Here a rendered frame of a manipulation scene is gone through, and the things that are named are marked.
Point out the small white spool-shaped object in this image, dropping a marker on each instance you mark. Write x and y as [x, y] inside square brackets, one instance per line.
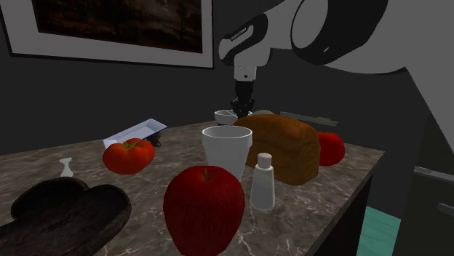
[66, 167]

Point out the red apple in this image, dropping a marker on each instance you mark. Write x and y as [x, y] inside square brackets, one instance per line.
[204, 210]

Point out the grey-green flat knife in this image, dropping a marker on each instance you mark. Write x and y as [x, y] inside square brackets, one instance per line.
[308, 118]

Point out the brown bread loaf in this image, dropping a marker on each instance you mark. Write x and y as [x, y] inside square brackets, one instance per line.
[287, 145]

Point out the dark cabinet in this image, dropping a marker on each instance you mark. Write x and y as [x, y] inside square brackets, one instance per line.
[431, 209]

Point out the white bowl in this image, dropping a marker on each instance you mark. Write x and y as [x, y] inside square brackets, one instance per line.
[224, 117]

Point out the white rectangular tray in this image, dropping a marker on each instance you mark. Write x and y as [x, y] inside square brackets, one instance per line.
[136, 132]

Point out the white cup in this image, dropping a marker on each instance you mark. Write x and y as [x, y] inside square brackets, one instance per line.
[227, 150]

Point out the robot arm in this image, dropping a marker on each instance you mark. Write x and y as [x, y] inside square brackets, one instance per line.
[354, 32]

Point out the red tomato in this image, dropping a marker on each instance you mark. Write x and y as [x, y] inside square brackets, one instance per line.
[128, 156]
[331, 149]

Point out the dark wooden bowl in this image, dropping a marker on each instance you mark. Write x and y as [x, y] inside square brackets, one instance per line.
[64, 216]

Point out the white salt shaker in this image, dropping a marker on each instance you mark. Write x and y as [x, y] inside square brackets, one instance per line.
[263, 184]

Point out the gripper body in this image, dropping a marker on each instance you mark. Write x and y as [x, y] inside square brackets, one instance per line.
[244, 93]

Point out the framed dark wall picture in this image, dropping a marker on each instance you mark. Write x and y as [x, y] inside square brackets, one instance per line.
[117, 28]

